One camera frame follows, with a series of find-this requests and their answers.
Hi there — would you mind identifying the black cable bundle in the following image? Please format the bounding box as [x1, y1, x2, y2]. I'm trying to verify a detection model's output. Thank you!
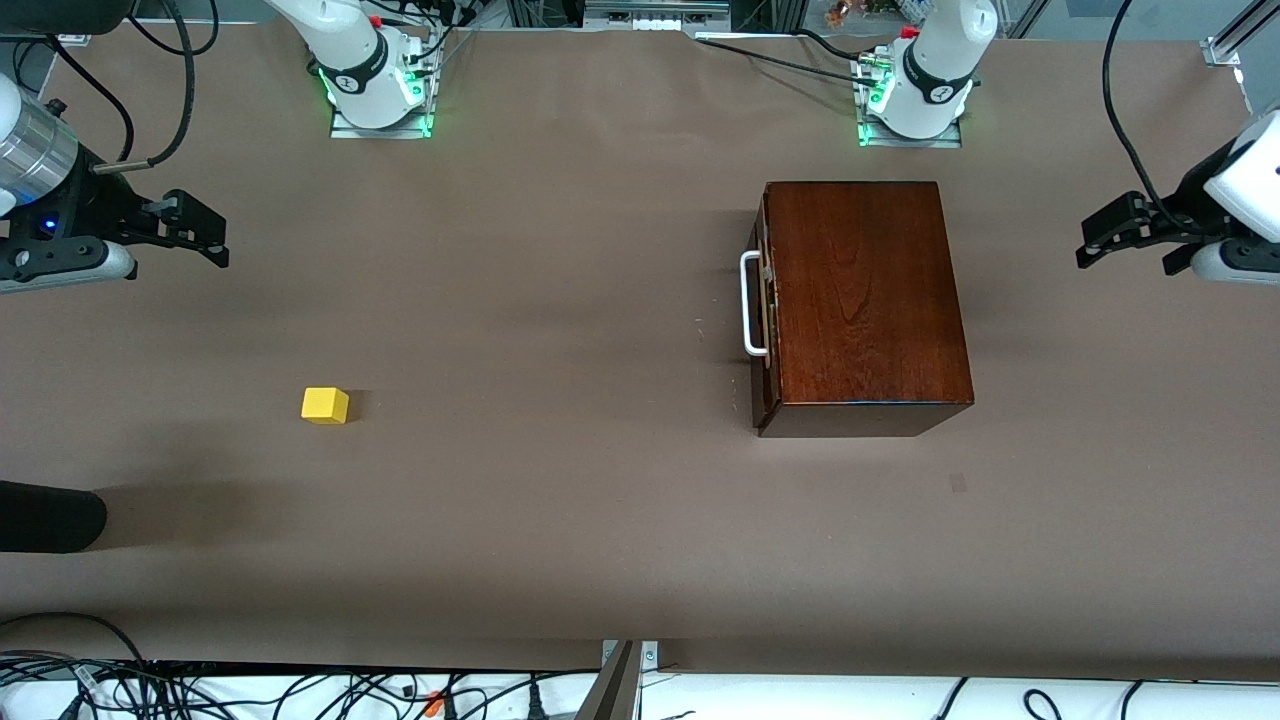
[0, 655, 601, 720]

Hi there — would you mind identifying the dark wooden drawer cabinet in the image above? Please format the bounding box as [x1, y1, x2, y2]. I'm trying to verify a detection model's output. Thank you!
[757, 181, 975, 438]

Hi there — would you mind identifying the white power strip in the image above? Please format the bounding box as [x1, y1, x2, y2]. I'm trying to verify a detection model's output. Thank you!
[583, 0, 733, 34]

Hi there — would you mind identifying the short black table cable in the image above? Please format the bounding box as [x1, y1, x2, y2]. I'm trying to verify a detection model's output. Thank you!
[795, 28, 881, 63]

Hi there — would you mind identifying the black cylindrical object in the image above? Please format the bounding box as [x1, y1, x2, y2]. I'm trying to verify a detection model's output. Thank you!
[0, 480, 108, 554]

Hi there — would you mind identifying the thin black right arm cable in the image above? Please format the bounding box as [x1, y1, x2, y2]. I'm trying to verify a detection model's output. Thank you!
[45, 35, 136, 163]

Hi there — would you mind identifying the long black table cable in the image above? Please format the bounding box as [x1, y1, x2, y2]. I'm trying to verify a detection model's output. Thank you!
[695, 38, 881, 86]

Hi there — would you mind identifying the silver metal bracket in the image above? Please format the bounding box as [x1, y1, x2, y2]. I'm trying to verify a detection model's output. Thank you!
[601, 640, 661, 691]

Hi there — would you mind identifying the dark angled metal bar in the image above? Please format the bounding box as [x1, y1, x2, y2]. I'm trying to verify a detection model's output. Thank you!
[575, 640, 643, 720]

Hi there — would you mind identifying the yellow block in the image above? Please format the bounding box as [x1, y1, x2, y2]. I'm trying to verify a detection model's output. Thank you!
[301, 387, 351, 425]

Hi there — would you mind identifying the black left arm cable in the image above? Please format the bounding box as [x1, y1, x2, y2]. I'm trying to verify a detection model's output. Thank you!
[1102, 0, 1201, 239]

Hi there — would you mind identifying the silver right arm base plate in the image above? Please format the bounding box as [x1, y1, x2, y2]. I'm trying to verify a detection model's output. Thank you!
[330, 95, 437, 140]

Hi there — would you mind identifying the wooden drawer with white handle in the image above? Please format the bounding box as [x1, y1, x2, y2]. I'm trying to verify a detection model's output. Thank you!
[740, 192, 783, 431]

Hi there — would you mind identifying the white lower shelf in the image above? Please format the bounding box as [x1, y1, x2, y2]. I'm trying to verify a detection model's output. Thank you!
[0, 668, 1280, 720]

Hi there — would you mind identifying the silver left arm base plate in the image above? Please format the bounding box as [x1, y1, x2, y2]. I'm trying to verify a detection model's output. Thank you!
[857, 55, 964, 150]

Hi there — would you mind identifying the black looped cable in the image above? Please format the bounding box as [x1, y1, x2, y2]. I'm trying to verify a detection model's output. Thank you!
[0, 612, 151, 669]

